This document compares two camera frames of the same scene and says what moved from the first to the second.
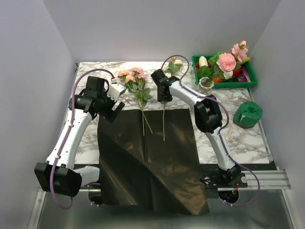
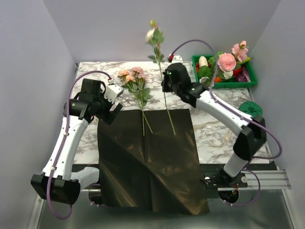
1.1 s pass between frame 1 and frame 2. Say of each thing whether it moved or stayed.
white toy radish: stayed
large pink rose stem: stayed
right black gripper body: moved
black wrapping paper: stayed
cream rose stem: moved
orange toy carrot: stayed
